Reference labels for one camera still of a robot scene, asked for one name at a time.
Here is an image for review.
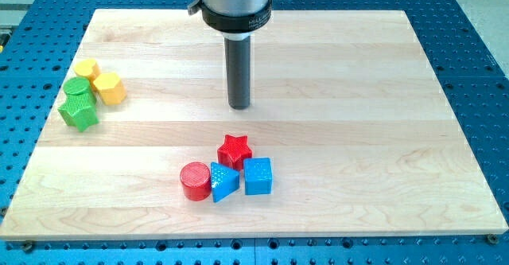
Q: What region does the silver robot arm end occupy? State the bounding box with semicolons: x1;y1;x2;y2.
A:
188;0;272;34

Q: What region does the green cylinder block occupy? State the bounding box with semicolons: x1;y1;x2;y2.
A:
63;76;96;104

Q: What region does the yellow heart block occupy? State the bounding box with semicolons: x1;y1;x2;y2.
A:
73;58;101;83

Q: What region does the green star block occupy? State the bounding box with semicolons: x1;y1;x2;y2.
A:
57;94;99;132

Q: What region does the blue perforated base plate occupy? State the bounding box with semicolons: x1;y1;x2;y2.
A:
1;0;508;264

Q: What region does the light wooden board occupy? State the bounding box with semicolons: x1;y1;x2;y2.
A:
1;10;507;241

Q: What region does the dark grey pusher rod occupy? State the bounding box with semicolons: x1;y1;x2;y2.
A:
223;33;251;110

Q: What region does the red star block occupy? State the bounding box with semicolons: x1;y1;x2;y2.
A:
217;134;252;171

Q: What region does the blue cube block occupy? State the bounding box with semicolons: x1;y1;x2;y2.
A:
243;158;273;195

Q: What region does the blue triangle block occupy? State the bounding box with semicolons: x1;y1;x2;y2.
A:
211;162;240;203

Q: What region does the yellow hexagon block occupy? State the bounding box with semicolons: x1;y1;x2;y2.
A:
93;72;126;106

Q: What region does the red cylinder block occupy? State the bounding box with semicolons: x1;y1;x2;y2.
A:
180;162;212;201

